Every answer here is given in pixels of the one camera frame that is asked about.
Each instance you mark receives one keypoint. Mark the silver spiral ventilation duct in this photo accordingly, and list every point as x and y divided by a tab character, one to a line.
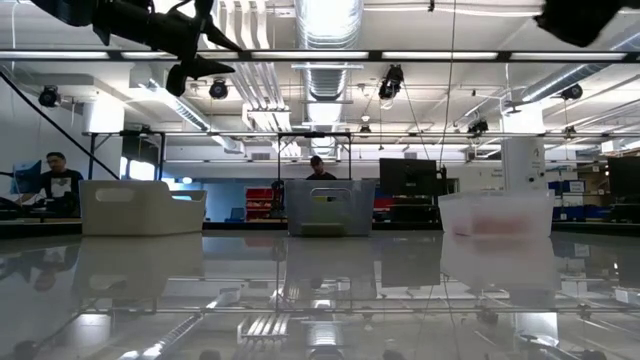
327	85
565	77

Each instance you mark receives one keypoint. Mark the person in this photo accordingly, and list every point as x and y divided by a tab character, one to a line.
320	175
60	185

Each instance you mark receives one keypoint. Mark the black aluminium rig frame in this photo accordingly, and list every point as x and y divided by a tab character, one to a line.
375	55

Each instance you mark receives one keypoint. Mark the clear translucent plastic bin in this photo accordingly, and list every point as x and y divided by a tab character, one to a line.
542	210

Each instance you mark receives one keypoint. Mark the yellow-green arch block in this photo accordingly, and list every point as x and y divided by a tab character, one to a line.
322	230

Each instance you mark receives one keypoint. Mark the red storage bin stack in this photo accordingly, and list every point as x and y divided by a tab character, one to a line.
260	197

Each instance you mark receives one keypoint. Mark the blue storage bin shelf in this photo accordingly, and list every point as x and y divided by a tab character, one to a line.
575	212

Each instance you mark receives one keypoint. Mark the black monitor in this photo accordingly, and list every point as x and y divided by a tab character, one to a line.
625	177
407	177

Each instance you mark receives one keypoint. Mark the blue screen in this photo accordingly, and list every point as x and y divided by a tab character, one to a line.
27	177

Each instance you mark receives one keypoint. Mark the grey plastic bin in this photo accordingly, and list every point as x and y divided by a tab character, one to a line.
360	210

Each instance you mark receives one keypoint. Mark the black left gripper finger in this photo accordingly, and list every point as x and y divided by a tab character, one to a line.
217	41
207	67

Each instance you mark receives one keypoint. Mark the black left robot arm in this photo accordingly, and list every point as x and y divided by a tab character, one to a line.
65	10

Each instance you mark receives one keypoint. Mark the orange rectangular block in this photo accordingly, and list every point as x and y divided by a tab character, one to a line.
500	225

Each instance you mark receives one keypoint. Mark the black station frame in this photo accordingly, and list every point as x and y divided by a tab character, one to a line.
135	133

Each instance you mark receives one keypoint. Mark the white building column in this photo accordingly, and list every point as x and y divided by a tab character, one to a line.
522	160

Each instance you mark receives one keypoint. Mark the black ceiling lamp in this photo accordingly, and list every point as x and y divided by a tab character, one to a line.
478	127
49	96
218	90
391	82
571	92

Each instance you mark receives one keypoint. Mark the white plastic bin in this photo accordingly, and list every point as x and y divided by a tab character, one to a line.
140	215

